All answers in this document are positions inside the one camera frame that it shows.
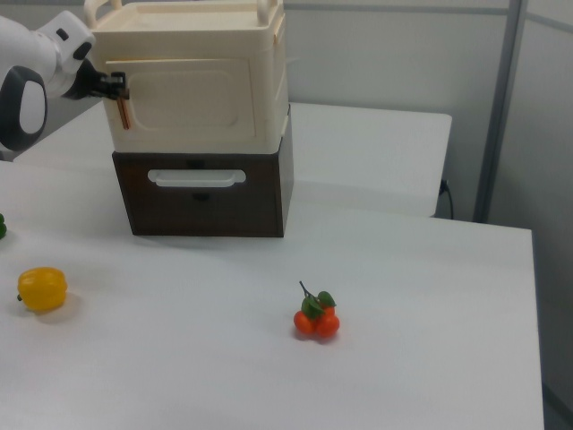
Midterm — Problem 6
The cream cabinet door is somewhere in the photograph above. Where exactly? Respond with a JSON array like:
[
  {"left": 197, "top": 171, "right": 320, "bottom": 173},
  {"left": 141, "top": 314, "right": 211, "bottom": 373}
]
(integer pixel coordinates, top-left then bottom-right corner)
[{"left": 105, "top": 56, "right": 256, "bottom": 143}]

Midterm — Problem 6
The grey partition frame post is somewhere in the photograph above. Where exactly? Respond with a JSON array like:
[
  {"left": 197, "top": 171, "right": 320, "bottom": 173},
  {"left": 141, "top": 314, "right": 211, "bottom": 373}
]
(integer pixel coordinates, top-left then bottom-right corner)
[{"left": 473, "top": 0, "right": 526, "bottom": 224}]

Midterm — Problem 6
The white drawer handle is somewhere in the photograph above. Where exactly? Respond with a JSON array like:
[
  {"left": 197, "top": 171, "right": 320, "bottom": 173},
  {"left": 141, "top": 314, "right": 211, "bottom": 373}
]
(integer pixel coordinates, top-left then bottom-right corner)
[{"left": 147, "top": 168, "right": 247, "bottom": 188}]

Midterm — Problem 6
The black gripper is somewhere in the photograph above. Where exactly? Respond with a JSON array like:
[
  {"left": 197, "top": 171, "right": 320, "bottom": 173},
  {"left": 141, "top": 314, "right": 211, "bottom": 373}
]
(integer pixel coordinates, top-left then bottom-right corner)
[{"left": 71, "top": 57, "right": 132, "bottom": 102}]

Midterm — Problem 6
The orange tomato cluster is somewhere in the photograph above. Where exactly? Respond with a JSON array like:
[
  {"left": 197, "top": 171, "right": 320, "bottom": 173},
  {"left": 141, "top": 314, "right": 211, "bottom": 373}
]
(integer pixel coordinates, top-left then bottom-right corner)
[{"left": 293, "top": 280, "right": 341, "bottom": 340}]

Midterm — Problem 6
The yellow bell pepper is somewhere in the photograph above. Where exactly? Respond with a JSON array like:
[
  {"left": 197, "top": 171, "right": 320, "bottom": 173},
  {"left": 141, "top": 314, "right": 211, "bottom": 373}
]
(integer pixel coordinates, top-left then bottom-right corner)
[{"left": 16, "top": 267, "right": 68, "bottom": 313}]

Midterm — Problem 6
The cream plastic cabinet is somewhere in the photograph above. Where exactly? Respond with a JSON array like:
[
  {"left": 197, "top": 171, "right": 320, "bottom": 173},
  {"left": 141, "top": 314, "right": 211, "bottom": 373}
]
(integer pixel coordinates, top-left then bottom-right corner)
[{"left": 83, "top": 0, "right": 287, "bottom": 156}]

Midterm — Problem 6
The dark brown drawer box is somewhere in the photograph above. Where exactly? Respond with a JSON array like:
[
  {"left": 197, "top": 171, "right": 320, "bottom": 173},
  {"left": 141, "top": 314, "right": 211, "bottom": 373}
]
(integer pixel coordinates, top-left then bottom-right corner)
[{"left": 110, "top": 103, "right": 295, "bottom": 238}]

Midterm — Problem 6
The copper door handle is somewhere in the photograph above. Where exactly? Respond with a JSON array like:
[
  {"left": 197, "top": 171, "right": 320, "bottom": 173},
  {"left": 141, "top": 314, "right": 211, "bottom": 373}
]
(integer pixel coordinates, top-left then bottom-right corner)
[{"left": 115, "top": 97, "right": 132, "bottom": 132}]

